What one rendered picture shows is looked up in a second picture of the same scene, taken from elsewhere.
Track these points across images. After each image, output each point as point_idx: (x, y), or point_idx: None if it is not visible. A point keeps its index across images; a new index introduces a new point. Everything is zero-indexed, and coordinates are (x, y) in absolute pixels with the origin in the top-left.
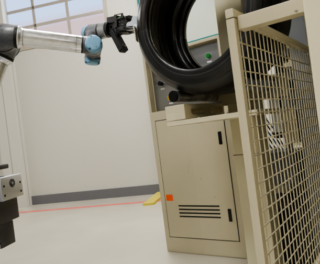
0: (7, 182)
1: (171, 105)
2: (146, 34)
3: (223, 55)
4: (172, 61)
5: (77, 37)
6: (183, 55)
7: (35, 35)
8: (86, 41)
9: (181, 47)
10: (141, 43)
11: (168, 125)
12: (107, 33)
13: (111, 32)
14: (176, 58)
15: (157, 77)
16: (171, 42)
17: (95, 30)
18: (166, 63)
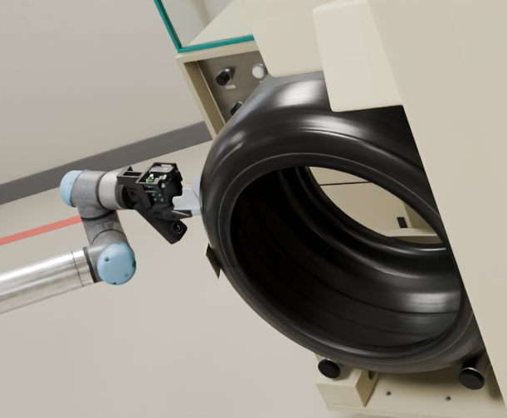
0: None
1: None
2: (243, 279)
3: (428, 349)
4: (291, 228)
5: (78, 266)
6: (312, 208)
7: None
8: (103, 274)
9: (304, 193)
10: (232, 286)
11: (329, 409)
12: (129, 209)
13: (140, 209)
14: (298, 216)
15: (225, 95)
16: (278, 187)
17: (98, 201)
18: (304, 333)
